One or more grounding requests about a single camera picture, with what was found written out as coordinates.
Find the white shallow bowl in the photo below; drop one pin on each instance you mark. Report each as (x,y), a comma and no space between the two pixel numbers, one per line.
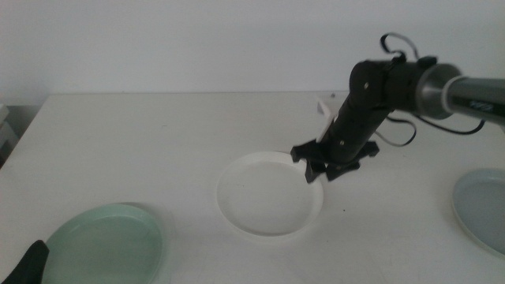
(268,195)

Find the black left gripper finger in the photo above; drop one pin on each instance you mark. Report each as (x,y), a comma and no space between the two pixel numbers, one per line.
(27,266)

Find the grey-blue shallow bowl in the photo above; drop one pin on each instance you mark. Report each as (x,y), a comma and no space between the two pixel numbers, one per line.
(483,207)

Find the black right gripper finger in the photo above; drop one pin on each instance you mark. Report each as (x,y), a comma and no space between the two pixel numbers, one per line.
(340,172)
(313,172)

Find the pale green shallow bowl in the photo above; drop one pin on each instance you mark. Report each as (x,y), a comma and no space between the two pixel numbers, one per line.
(104,246)

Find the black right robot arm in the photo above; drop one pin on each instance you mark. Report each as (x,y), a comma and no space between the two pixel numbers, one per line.
(398,84)

